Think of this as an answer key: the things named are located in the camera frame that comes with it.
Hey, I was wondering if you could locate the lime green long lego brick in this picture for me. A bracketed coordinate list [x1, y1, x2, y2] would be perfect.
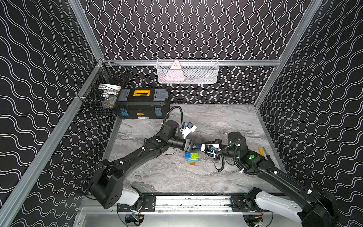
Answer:
[190, 153, 199, 159]

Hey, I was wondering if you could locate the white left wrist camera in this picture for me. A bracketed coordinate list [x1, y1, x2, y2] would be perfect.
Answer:
[181, 122, 197, 139]

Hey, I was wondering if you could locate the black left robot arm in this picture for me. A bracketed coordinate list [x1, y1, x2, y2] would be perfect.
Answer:
[88, 120, 200, 209]

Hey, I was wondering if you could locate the clear plastic wall basket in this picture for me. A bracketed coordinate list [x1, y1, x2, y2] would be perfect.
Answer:
[156, 59, 220, 84]

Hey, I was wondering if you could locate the yellow handled screwdriver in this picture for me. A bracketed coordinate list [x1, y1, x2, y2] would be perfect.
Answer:
[258, 147, 265, 157]

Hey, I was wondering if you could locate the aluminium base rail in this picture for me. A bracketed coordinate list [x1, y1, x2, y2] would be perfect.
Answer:
[80, 194, 307, 215]

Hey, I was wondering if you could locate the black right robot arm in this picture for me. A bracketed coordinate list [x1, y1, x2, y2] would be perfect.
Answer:
[201, 132, 339, 227]

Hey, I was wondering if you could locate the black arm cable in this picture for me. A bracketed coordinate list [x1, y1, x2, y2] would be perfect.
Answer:
[212, 141, 239, 173]
[162, 105, 185, 125]

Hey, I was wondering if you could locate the black wire wall basket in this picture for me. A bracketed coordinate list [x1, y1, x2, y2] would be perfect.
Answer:
[80, 62, 131, 116]

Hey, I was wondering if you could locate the black deli toolbox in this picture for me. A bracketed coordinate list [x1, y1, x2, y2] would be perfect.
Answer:
[115, 88, 171, 120]

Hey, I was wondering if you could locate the dark blue lego brick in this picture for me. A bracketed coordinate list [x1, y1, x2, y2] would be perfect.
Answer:
[185, 152, 192, 159]

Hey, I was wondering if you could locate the pink triangle card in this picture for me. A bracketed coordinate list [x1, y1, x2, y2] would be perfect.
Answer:
[164, 60, 185, 83]

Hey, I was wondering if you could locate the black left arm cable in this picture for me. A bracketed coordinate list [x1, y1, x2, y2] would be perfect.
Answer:
[162, 105, 185, 125]

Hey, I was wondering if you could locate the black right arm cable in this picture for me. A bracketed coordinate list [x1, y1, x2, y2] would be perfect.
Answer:
[212, 141, 239, 173]

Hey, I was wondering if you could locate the white roll in basket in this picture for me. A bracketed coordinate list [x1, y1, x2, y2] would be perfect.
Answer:
[98, 83, 121, 99]

